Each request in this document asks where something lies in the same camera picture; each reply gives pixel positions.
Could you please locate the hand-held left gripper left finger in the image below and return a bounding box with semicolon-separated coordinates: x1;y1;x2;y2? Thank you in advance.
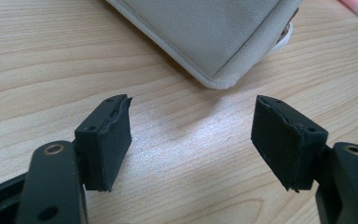
74;93;133;192

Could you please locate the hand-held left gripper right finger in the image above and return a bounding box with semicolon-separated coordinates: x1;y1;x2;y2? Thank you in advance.
250;94;329;192

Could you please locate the beige fabric pouch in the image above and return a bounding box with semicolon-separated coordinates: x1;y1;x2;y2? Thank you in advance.
105;0;303;91

